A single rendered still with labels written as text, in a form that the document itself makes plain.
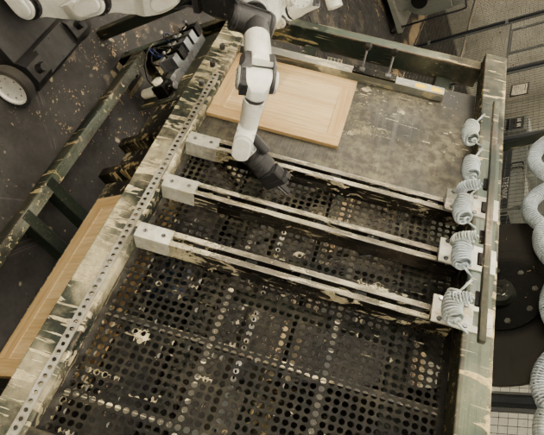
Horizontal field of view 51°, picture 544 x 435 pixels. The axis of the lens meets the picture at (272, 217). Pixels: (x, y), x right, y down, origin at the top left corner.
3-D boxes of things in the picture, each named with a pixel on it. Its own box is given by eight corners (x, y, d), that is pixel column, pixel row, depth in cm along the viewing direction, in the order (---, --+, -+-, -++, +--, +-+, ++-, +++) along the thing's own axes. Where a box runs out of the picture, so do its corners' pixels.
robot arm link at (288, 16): (314, 17, 242) (279, 34, 254) (316, -2, 246) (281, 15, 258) (300, 2, 235) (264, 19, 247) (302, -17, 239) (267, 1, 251)
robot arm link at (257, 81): (262, 131, 190) (275, 85, 175) (232, 128, 188) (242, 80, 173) (261, 110, 197) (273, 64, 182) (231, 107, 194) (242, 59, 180)
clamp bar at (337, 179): (192, 140, 229) (191, 94, 210) (488, 218, 216) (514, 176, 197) (184, 157, 223) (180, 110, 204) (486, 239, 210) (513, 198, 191)
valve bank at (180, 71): (165, 22, 271) (204, 6, 258) (181, 47, 279) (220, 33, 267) (118, 85, 241) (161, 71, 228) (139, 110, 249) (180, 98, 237)
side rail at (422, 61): (257, 28, 289) (259, 9, 280) (473, 80, 277) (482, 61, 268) (254, 34, 285) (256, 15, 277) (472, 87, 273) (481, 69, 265)
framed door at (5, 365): (101, 201, 267) (98, 198, 265) (191, 185, 238) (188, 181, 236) (-10, 377, 212) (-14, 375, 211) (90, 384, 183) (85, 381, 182)
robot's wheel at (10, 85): (-10, 62, 239) (34, 90, 245) (-3, 55, 242) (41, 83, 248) (-16, 90, 254) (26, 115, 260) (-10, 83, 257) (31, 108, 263)
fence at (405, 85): (243, 47, 269) (243, 39, 266) (441, 95, 259) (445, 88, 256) (239, 53, 266) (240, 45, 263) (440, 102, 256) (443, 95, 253)
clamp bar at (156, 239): (145, 229, 200) (137, 185, 181) (481, 325, 187) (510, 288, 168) (133, 251, 194) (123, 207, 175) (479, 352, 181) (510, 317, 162)
